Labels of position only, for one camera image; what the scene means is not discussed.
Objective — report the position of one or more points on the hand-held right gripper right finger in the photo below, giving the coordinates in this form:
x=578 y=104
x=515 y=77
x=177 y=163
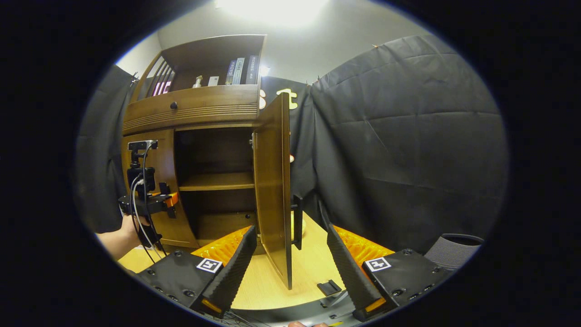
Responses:
x=347 y=272

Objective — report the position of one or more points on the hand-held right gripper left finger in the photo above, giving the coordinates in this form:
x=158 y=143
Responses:
x=236 y=268

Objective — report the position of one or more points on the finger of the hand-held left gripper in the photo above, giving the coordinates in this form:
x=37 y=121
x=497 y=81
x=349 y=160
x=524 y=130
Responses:
x=167 y=199

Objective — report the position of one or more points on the wooden double-door shoe cabinet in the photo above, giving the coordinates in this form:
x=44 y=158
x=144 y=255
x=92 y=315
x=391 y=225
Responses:
x=195 y=119

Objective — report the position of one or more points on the metal door hinge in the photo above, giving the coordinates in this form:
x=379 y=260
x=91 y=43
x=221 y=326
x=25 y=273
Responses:
x=251 y=141

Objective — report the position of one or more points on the wooden cabinet drawer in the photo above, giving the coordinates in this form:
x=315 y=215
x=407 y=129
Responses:
x=218 y=100

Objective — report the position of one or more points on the small black clip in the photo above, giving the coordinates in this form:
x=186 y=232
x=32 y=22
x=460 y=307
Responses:
x=329 y=287

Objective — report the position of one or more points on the wooden inner shelf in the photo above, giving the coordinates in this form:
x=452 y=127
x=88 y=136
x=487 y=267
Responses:
x=218 y=181

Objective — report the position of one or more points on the grey ribbed chair back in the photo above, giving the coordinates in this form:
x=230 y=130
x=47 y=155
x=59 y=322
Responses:
x=449 y=254

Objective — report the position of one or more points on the pink and white poster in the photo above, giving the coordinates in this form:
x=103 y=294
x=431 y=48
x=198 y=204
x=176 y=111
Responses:
x=163 y=88

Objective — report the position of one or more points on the small pump bottle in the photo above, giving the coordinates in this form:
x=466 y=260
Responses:
x=198 y=82

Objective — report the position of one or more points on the small white box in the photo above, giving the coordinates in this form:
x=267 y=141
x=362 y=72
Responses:
x=213 y=81

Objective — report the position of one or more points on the dark blue book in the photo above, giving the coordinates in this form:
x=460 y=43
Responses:
x=230 y=72

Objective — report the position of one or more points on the light grey book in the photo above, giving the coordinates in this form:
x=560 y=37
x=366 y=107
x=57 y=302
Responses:
x=238 y=71

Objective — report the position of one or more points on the dark grey book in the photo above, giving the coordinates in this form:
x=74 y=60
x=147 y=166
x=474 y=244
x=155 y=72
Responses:
x=252 y=69

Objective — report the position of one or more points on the small ceiling light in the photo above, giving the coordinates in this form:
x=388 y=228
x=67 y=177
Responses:
x=265 y=70

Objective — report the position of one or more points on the large ceiling light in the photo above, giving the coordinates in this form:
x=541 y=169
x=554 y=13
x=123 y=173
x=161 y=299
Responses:
x=272 y=11

